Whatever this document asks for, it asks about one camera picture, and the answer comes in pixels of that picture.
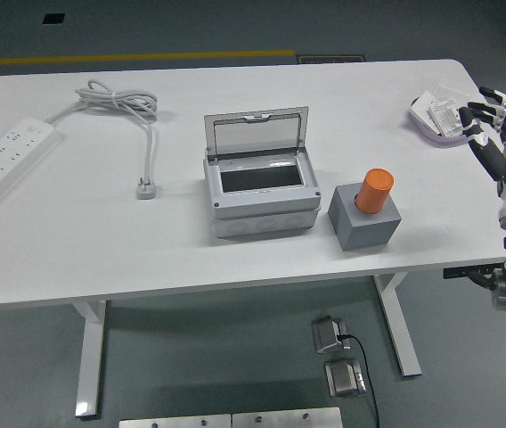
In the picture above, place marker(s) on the white circuit breaker module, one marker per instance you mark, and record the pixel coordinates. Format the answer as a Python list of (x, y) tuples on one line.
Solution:
[(446, 117)]

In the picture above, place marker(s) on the grey electrical box with lid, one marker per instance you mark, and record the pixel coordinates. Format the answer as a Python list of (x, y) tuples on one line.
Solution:
[(262, 209)]

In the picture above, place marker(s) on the white table leg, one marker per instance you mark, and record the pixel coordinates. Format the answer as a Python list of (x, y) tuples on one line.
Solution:
[(397, 325), (90, 356)]

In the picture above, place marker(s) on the grey metal base plate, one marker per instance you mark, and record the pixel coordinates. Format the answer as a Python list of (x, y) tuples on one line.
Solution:
[(286, 419), (173, 422)]

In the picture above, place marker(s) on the grey cube holder block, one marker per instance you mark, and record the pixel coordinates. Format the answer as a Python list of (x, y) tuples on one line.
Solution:
[(364, 232)]

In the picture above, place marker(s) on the black square floor marker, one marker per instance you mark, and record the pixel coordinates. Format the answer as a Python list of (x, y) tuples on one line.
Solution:
[(54, 18)]

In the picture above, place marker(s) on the dark floor sign plate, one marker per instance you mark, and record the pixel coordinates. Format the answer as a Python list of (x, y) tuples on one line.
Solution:
[(331, 59)]

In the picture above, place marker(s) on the black table control bracket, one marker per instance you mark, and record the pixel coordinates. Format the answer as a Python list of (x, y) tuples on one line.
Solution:
[(458, 272)]

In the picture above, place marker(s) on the white power strip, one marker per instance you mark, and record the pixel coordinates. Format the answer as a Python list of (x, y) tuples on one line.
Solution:
[(3, 160)]

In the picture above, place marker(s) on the metal floor socket box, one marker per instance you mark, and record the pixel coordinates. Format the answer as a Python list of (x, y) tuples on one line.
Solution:
[(342, 379), (324, 334)]

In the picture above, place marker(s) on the clear plastic bag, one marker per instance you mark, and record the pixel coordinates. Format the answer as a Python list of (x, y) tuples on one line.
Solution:
[(454, 89)]

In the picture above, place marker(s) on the orange cylindrical battery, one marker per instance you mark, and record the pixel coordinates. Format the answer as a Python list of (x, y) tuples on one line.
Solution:
[(374, 189)]

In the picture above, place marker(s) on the purple oval tray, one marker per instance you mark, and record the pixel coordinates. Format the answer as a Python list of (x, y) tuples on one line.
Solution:
[(431, 136)]

